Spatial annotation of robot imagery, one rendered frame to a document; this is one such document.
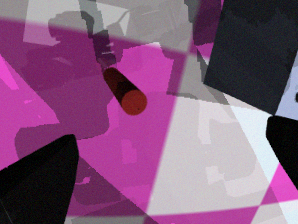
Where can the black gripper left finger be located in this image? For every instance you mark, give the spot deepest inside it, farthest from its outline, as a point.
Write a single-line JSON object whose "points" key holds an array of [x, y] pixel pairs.
{"points": [[38, 188]]}

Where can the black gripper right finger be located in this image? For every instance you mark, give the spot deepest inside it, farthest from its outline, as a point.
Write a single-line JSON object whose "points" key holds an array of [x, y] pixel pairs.
{"points": [[282, 134]]}

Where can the dark red peg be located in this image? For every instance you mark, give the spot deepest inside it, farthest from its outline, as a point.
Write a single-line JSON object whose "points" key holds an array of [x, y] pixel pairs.
{"points": [[131, 99]]}

